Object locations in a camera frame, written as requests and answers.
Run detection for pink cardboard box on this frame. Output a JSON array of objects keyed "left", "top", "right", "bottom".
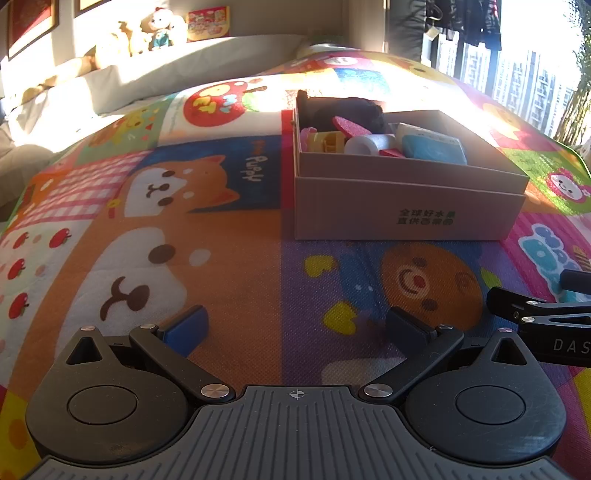
[{"left": 293, "top": 96, "right": 530, "bottom": 242}]

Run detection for bamboo plant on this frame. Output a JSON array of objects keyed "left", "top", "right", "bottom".
[{"left": 553, "top": 44, "right": 591, "bottom": 151}]

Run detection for pink round toy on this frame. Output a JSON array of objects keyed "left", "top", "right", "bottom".
[{"left": 308, "top": 115, "right": 366, "bottom": 154}]

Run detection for beige pillow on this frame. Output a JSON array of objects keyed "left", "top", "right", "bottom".
[{"left": 0, "top": 124, "right": 63, "bottom": 222}]

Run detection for white long cushion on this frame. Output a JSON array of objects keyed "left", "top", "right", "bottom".
[{"left": 9, "top": 34, "right": 310, "bottom": 118}]

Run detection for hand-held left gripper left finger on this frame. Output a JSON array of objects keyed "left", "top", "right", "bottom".
[{"left": 65, "top": 304, "right": 235, "bottom": 401}]

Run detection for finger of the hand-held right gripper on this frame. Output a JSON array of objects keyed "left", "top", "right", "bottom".
[
  {"left": 486, "top": 286, "right": 551, "bottom": 326},
  {"left": 560, "top": 270, "right": 591, "bottom": 304}
]

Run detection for beige plush toy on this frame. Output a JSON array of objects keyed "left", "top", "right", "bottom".
[
  {"left": 126, "top": 23, "right": 151, "bottom": 57},
  {"left": 93, "top": 30, "right": 131, "bottom": 71}
]

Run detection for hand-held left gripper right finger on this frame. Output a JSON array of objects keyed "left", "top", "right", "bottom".
[{"left": 359, "top": 305, "right": 533, "bottom": 400}]

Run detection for black plush toy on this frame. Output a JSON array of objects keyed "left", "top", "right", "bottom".
[{"left": 295, "top": 90, "right": 392, "bottom": 138}]

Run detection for framed wall picture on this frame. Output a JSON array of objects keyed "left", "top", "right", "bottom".
[
  {"left": 6, "top": 0, "right": 61, "bottom": 59},
  {"left": 76, "top": 0, "right": 122, "bottom": 13}
]

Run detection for printed play mat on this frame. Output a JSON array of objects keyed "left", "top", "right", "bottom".
[{"left": 0, "top": 44, "right": 591, "bottom": 480}]

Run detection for doll with blue outfit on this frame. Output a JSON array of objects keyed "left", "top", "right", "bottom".
[{"left": 148, "top": 6, "right": 177, "bottom": 51}]

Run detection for blue tissue pack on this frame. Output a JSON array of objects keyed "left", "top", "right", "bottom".
[{"left": 389, "top": 122, "right": 468, "bottom": 165}]

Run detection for hanging dark clothes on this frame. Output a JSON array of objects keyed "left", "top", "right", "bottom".
[{"left": 422, "top": 0, "right": 502, "bottom": 52}]

